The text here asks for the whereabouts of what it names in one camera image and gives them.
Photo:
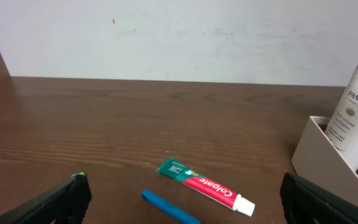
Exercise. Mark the green white toothbrush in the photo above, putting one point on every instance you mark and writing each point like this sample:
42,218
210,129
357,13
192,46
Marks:
78,174

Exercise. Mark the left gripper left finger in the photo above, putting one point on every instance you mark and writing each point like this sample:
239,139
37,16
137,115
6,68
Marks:
65,203

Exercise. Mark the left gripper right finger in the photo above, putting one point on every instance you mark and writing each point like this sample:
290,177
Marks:
307,203

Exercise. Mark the white box pink interior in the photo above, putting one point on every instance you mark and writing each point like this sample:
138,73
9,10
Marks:
317,160

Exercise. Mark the Colgate toothpaste tube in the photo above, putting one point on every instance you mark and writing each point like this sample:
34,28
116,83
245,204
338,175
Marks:
206,186

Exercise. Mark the blue disposable razor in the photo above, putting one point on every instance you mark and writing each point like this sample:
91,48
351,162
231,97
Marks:
168,208

